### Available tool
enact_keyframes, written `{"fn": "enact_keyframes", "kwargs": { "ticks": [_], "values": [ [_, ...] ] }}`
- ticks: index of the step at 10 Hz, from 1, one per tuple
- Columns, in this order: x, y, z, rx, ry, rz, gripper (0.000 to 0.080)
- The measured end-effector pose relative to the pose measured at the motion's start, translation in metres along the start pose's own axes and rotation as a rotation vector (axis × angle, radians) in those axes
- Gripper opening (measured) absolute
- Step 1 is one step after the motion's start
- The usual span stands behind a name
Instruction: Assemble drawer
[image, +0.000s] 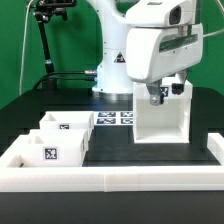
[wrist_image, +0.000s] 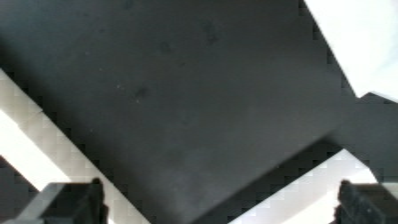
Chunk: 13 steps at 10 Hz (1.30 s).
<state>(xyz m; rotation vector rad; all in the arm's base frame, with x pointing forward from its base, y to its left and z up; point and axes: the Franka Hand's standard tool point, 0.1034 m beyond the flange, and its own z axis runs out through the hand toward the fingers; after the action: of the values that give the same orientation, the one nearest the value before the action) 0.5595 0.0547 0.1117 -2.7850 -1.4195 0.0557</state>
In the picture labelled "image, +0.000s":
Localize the white drawer tray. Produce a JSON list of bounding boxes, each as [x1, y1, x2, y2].
[[19, 129, 88, 167], [39, 111, 94, 138]]

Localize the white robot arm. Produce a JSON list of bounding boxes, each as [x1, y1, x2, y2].
[[87, 0, 203, 105]]

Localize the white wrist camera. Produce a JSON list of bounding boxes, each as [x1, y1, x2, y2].
[[126, 0, 194, 28]]

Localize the black camera stand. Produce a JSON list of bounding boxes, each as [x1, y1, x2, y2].
[[34, 0, 77, 90]]

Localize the white U-shaped border frame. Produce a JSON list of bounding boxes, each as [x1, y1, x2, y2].
[[0, 133, 224, 192]]

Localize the black cables at base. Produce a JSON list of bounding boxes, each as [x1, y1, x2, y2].
[[32, 69, 99, 90]]

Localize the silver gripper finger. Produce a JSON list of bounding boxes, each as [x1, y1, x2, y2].
[[172, 69, 187, 94], [146, 80, 164, 106]]

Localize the white marker base plate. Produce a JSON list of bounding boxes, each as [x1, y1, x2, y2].
[[94, 111, 133, 126]]

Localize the white front drawer tray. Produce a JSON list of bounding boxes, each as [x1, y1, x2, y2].
[[19, 129, 88, 167]]

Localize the white hanging cable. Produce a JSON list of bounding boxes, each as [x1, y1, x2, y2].
[[18, 0, 36, 97]]

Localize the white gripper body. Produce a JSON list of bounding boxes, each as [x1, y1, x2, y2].
[[126, 24, 203, 84]]

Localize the white drawer cabinet box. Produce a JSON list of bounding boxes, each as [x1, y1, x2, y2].
[[133, 77, 193, 143]]

